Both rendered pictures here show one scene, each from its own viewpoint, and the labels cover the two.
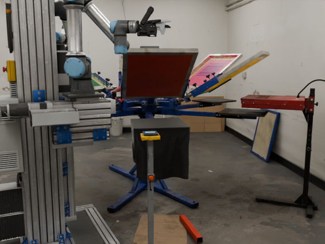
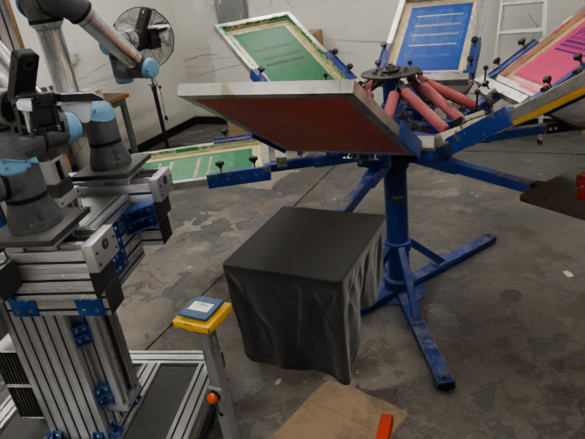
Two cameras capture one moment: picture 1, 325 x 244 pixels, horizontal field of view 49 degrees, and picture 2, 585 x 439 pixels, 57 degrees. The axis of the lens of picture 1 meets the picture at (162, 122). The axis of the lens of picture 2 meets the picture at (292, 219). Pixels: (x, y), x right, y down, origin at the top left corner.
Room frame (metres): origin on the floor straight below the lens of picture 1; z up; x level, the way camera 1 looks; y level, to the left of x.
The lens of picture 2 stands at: (1.54, -0.97, 1.86)
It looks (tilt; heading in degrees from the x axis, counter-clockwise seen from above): 25 degrees down; 37
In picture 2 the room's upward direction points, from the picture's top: 8 degrees counter-clockwise
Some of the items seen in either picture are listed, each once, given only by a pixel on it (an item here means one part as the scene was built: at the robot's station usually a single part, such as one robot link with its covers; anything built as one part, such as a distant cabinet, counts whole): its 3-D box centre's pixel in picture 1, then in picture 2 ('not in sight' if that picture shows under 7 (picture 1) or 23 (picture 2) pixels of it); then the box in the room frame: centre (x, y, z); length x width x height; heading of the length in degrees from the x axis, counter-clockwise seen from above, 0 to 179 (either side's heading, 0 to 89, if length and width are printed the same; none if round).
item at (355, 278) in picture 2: not in sight; (366, 294); (2.99, -0.17, 0.74); 0.46 x 0.04 x 0.42; 8
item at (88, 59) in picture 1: (81, 67); (15, 172); (2.26, 0.51, 1.42); 0.13 x 0.12 x 0.14; 179
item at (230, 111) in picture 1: (202, 113); (502, 177); (3.81, -0.44, 0.91); 1.34 x 0.40 x 0.08; 68
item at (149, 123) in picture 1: (158, 122); (307, 239); (2.96, 0.04, 0.95); 0.48 x 0.44 x 0.01; 8
